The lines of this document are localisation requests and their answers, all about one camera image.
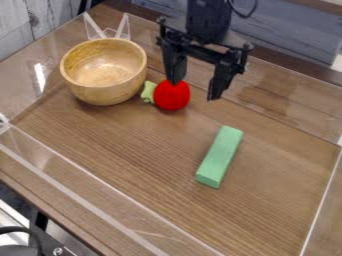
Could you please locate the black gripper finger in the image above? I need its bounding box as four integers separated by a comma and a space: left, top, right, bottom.
162, 41, 187, 85
207, 60, 237, 101

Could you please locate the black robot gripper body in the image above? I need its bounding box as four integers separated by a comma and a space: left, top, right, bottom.
158, 0, 254, 73

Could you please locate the red plush strawberry toy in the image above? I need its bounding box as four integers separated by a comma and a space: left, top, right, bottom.
141, 80, 191, 111

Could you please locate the light wooden bowl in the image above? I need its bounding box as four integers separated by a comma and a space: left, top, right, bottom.
59, 38, 147, 106

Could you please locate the green rectangular foam block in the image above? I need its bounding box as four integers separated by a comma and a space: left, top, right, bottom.
195, 126, 243, 189

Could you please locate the clear acrylic corner bracket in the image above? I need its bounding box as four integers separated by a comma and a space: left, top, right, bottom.
83, 12, 131, 40

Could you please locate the clear acrylic tray wall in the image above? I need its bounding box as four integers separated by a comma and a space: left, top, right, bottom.
0, 20, 342, 256

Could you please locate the black metal table frame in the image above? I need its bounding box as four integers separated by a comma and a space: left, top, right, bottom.
30, 209, 97, 256

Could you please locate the black cable loop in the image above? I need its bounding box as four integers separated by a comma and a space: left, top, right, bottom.
0, 226, 46, 256

